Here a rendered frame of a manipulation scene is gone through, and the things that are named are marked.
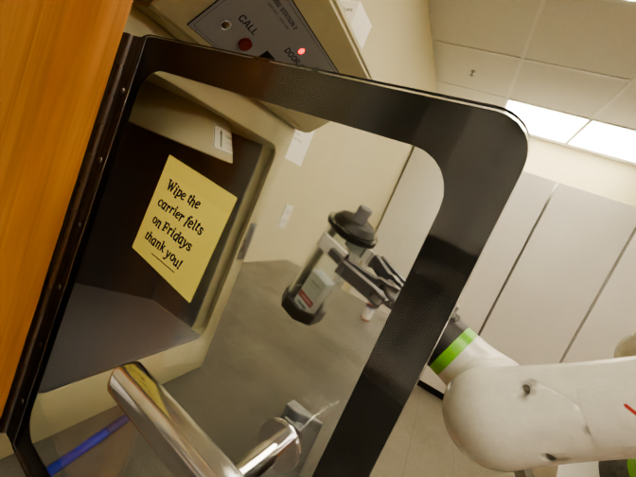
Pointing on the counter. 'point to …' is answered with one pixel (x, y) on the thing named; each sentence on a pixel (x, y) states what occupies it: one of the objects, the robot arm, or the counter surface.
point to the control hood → (350, 59)
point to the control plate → (263, 30)
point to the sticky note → (183, 225)
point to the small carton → (360, 23)
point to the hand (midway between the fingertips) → (344, 245)
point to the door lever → (179, 463)
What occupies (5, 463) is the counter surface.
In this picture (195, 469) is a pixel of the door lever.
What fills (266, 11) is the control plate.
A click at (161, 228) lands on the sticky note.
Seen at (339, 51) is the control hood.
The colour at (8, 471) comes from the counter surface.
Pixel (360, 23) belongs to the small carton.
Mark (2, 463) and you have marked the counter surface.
